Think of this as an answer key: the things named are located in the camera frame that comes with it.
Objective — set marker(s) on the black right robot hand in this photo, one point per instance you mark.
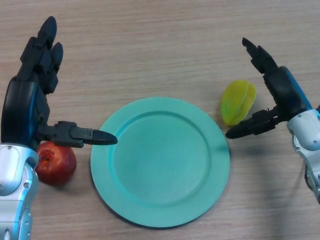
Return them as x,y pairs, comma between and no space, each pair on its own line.
285,92

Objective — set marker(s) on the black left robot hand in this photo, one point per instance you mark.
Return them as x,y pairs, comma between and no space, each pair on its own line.
22,110

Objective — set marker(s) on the yellow green starfruit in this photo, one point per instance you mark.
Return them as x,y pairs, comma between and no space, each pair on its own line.
236,102

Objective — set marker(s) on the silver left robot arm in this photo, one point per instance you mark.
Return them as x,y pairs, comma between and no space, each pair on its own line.
12,180

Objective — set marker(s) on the teal green round plate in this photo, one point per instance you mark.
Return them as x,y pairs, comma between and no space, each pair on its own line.
160,162

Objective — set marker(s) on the red apple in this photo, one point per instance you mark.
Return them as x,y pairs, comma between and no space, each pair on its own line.
58,166

